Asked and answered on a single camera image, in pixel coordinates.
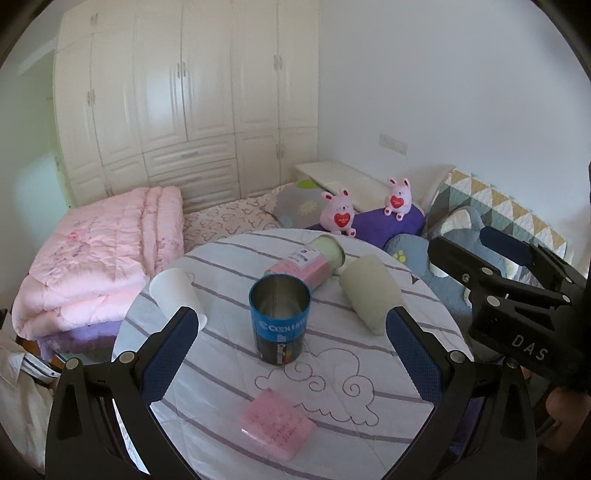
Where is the folded purple blanket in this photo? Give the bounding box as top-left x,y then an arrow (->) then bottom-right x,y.
38,318 -> 124,361

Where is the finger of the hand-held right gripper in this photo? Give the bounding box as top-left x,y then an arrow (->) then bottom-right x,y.
479,226 -> 588,297
427,235 -> 509,301

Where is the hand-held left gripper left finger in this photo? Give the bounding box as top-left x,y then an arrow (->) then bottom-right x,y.
45,305 -> 200,480

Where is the blue elephant cushion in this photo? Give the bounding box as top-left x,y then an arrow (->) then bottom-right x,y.
382,206 -> 522,319

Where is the striped cloud print tablecloth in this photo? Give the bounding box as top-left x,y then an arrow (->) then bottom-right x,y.
112,228 -> 474,480

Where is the person's right hand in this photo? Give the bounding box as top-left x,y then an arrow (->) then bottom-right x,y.
545,387 -> 591,455

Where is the heart print bed sheet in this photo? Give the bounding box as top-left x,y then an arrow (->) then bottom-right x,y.
182,182 -> 296,254

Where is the grey patterned pillow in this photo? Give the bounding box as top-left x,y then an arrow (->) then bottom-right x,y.
262,179 -> 333,229

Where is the white clothing pile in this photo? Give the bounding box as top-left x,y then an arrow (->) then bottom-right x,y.
0,329 -> 63,467

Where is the pink paper note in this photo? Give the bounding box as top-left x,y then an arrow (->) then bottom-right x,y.
240,388 -> 317,461

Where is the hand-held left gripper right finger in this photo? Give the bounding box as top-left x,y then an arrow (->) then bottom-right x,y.
385,305 -> 539,480

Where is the blue metal tin cup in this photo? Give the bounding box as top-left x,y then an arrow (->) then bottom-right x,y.
249,273 -> 312,366

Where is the beige cup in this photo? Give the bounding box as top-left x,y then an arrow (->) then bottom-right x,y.
339,255 -> 405,336

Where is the white wardrobe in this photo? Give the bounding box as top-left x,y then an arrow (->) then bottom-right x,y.
52,0 -> 320,214

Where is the pink and green tin cup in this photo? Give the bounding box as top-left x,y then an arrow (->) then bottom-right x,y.
263,234 -> 347,293

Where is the folded pink quilt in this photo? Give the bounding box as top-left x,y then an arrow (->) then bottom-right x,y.
10,186 -> 185,357

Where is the purple pillow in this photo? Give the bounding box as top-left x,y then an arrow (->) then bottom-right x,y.
305,203 -> 426,250

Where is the white wall socket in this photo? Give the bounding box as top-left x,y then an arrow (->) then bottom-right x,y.
379,134 -> 409,155

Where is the white paper cup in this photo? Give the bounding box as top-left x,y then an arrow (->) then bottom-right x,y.
148,268 -> 207,330

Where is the pink plush rabbit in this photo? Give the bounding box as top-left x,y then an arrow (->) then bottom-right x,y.
383,177 -> 413,221
320,186 -> 358,238

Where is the triangle patterned pillow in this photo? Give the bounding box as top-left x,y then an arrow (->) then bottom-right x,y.
424,169 -> 568,261

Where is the white bedside cabinet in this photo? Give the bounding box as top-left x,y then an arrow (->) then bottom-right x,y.
295,161 -> 428,214

